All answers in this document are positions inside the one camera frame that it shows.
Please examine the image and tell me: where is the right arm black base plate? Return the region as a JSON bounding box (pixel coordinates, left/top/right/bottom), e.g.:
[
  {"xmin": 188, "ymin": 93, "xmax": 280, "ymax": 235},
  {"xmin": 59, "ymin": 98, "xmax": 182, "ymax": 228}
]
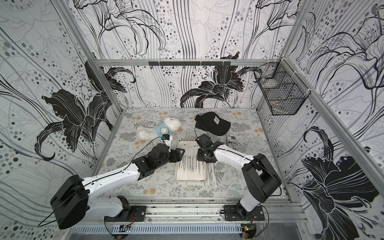
[{"xmin": 220, "ymin": 205, "xmax": 265, "ymax": 222}]

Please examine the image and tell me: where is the white rectangular storage tray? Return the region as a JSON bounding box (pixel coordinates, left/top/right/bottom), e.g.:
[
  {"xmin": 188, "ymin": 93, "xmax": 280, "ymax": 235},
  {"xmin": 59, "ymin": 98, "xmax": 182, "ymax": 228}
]
[{"xmin": 175, "ymin": 141, "xmax": 208, "ymax": 182}]

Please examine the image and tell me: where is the pile straw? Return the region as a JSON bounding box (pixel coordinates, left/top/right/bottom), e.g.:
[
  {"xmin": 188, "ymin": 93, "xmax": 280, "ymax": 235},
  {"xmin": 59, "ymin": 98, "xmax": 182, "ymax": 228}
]
[{"xmin": 205, "ymin": 163, "xmax": 218, "ymax": 189}]

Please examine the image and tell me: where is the white plush toy blue shirt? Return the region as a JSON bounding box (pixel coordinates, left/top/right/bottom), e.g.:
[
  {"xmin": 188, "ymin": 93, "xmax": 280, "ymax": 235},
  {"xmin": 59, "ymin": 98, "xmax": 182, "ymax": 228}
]
[{"xmin": 137, "ymin": 117, "xmax": 182, "ymax": 140}]

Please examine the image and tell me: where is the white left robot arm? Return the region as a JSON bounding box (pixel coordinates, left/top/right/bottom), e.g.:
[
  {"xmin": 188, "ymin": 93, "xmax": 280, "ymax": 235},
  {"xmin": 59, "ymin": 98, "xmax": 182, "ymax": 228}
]
[{"xmin": 50, "ymin": 144, "xmax": 185, "ymax": 230}]

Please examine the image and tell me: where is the black wire wall basket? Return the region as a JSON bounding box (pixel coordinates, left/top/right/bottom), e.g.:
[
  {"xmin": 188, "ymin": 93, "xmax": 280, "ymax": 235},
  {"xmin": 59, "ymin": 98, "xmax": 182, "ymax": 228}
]
[{"xmin": 253, "ymin": 60, "xmax": 308, "ymax": 116}]

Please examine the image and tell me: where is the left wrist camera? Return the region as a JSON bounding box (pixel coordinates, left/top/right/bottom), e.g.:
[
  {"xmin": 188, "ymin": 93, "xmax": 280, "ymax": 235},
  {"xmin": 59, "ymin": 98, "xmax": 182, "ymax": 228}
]
[{"xmin": 162, "ymin": 134, "xmax": 173, "ymax": 151}]

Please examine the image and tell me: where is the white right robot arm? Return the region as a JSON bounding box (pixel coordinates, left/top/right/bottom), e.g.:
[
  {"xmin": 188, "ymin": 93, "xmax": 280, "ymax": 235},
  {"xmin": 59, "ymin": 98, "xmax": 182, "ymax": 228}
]
[{"xmin": 196, "ymin": 134, "xmax": 282, "ymax": 215}]

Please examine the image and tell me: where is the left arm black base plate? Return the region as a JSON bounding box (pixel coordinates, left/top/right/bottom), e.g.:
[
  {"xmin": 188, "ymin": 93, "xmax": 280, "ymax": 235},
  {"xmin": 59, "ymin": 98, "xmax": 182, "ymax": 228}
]
[{"xmin": 104, "ymin": 206, "xmax": 147, "ymax": 223}]

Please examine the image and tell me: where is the black baseball cap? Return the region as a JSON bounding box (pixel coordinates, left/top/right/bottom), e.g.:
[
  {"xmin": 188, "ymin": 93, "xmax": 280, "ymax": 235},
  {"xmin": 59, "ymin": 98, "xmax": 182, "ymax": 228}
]
[{"xmin": 195, "ymin": 112, "xmax": 231, "ymax": 136}]

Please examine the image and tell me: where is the white slotted cable duct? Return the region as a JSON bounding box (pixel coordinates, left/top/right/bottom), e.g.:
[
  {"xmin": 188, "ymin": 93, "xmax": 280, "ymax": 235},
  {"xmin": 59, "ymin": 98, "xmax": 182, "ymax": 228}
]
[{"xmin": 71, "ymin": 223, "xmax": 242, "ymax": 235}]

